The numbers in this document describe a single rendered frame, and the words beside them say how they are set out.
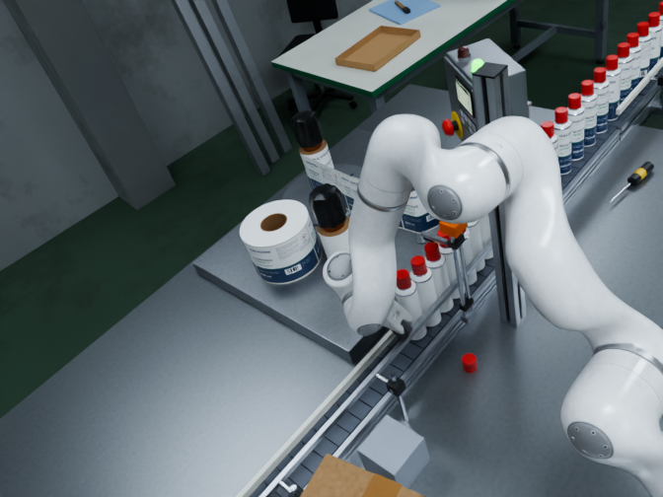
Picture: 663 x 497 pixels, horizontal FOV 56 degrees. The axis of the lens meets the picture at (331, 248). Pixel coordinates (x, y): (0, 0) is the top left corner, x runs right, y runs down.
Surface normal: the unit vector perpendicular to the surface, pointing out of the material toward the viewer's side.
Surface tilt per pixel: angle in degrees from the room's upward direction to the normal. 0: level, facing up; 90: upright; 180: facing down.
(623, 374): 11
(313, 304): 0
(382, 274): 61
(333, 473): 0
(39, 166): 90
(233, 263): 0
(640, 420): 43
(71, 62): 90
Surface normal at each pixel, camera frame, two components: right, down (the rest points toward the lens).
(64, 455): -0.25, -0.73
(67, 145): 0.64, 0.37
